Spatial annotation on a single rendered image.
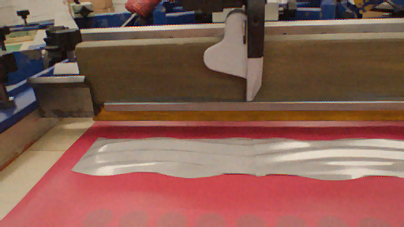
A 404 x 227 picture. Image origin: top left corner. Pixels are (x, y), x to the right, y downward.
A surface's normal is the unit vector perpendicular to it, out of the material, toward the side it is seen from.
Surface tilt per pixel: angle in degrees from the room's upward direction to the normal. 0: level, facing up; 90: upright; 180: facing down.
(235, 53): 83
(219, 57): 83
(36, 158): 0
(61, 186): 0
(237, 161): 33
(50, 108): 90
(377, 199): 0
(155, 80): 90
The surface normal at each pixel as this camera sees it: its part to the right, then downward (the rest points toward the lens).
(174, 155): -0.15, -0.55
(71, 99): -0.11, 0.41
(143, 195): -0.05, -0.91
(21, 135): 0.99, 0.00
